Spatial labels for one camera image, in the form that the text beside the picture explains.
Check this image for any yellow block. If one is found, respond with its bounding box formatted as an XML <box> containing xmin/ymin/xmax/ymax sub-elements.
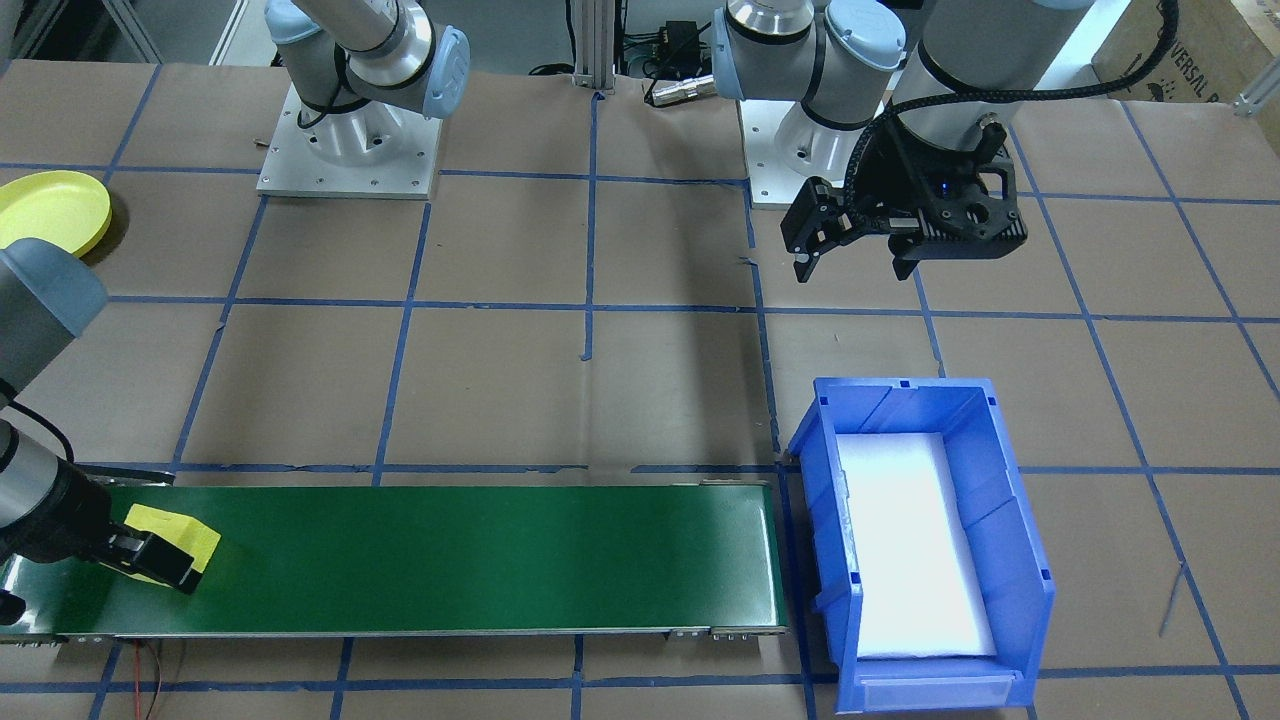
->
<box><xmin>123</xmin><ymin>503</ymin><xmax>222</xmax><ymax>591</ymax></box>

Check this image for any yellow plate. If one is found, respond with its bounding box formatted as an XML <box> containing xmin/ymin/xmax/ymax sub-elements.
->
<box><xmin>0</xmin><ymin>170</ymin><xmax>113</xmax><ymax>259</ymax></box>

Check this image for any silver cylindrical connector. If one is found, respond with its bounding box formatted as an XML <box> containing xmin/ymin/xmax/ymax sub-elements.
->
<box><xmin>645</xmin><ymin>74</ymin><xmax>717</xmax><ymax>107</ymax></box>

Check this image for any black power supply box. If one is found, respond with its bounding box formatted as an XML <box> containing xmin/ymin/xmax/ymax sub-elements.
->
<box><xmin>660</xmin><ymin>20</ymin><xmax>703</xmax><ymax>73</ymax></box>

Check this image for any green conveyor belt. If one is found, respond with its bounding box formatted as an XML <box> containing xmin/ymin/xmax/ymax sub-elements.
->
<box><xmin>0</xmin><ymin>462</ymin><xmax>789</xmax><ymax>644</ymax></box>

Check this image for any white foam pad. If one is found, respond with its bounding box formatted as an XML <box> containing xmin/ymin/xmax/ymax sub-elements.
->
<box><xmin>835</xmin><ymin>430</ymin><xmax>999</xmax><ymax>659</ymax></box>

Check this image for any blue plastic bin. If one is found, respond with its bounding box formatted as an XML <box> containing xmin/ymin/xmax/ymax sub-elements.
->
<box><xmin>788</xmin><ymin>376</ymin><xmax>1057</xmax><ymax>715</ymax></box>

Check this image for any brown cardboard box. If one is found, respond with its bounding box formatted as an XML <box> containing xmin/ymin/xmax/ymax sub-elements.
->
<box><xmin>1092</xmin><ymin>0</ymin><xmax>1280</xmax><ymax>106</ymax></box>

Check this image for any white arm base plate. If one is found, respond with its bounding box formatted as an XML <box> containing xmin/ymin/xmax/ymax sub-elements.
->
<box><xmin>738</xmin><ymin>100</ymin><xmax>901</xmax><ymax>211</ymax></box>
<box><xmin>257</xmin><ymin>80</ymin><xmax>444</xmax><ymax>199</ymax></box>

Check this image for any thin red conveyor wire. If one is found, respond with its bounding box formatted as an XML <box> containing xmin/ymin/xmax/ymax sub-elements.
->
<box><xmin>133</xmin><ymin>640</ymin><xmax>169</xmax><ymax>720</ymax></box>

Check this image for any metal bar frame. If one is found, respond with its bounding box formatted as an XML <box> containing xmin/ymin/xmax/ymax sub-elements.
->
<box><xmin>570</xmin><ymin>0</ymin><xmax>618</xmax><ymax>94</ymax></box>

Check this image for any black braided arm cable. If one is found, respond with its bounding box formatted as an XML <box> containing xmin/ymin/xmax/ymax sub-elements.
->
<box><xmin>843</xmin><ymin>0</ymin><xmax>1181</xmax><ymax>216</ymax></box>

